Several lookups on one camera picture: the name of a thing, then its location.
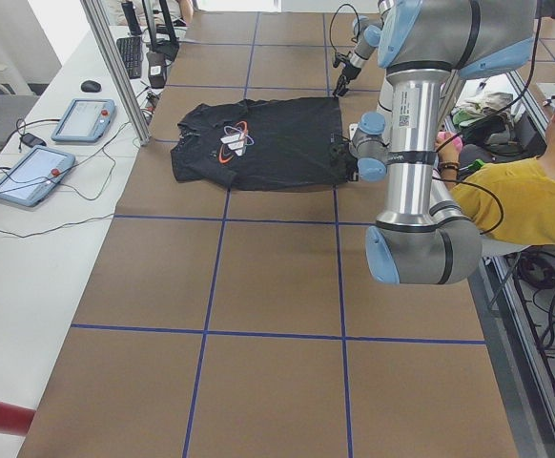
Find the black box with label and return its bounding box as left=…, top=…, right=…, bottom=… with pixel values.
left=146, top=52, right=167, bottom=89

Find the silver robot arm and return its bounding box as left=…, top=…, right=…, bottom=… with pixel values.
left=329, top=1, right=395, bottom=97
left=339, top=1, right=537, bottom=284

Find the red cylinder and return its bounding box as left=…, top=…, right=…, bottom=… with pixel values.
left=0, top=402, right=36, bottom=437

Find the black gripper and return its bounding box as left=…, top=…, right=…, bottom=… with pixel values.
left=330, top=143, right=358, bottom=181
left=332, top=52, right=363, bottom=97

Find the black monitor stand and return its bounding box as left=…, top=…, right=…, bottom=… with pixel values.
left=142, top=0, right=179, bottom=62

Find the pink toy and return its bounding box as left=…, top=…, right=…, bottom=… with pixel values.
left=435, top=131, right=463, bottom=161

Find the far blue teach pendant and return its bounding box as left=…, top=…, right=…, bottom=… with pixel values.
left=51, top=98, right=115, bottom=143

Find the aluminium frame post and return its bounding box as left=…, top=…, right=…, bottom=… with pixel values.
left=80, top=0, right=151, bottom=146

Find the person in yellow shirt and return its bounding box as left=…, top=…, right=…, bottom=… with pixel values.
left=435, top=111, right=555, bottom=246

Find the blue teach pendant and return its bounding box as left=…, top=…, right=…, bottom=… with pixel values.
left=51, top=98, right=115, bottom=143
left=0, top=145, right=76, bottom=207

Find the black computer mouse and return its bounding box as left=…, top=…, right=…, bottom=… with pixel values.
left=80, top=80, right=102, bottom=94

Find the black keyboard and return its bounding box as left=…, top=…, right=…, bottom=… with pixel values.
left=116, top=36, right=142, bottom=79

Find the near blue teach pendant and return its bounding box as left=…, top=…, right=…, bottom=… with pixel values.
left=0, top=145, right=76, bottom=207

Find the black graphic t-shirt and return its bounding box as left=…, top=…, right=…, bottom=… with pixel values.
left=171, top=97, right=347, bottom=191

